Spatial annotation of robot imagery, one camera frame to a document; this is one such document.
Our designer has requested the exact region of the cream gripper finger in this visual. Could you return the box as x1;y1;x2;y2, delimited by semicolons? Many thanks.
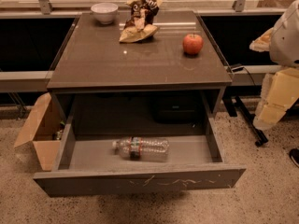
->
249;28;273;52
253;68;299;131

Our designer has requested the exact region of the clear plastic water bottle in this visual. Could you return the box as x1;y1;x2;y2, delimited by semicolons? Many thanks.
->
112;136;169;162

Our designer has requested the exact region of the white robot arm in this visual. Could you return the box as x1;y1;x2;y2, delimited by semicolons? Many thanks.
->
249;0;299;131

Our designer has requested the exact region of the grey cabinet with glass top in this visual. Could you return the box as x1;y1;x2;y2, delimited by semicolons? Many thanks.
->
48;11;232;136

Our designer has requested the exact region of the open grey top drawer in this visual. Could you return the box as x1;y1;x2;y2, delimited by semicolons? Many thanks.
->
33;107;247;198

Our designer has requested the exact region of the black wheeled stand base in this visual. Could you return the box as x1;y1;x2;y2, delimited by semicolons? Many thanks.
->
222;96;268;147

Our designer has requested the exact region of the black shoe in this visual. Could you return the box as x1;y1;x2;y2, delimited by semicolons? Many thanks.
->
289;148;299;167

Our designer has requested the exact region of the red apple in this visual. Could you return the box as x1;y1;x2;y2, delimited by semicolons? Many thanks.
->
182;34;204;55

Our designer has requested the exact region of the crumpled brown chip bag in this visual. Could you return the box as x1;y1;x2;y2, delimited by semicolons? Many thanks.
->
120;0;163;43

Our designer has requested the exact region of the white ceramic bowl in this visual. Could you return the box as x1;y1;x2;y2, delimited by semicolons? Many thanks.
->
91;3;119;24

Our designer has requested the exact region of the open cardboard box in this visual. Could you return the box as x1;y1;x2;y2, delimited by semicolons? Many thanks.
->
14;93;64;171

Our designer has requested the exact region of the black cable with plug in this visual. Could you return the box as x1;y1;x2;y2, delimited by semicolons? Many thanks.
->
226;63;257;87

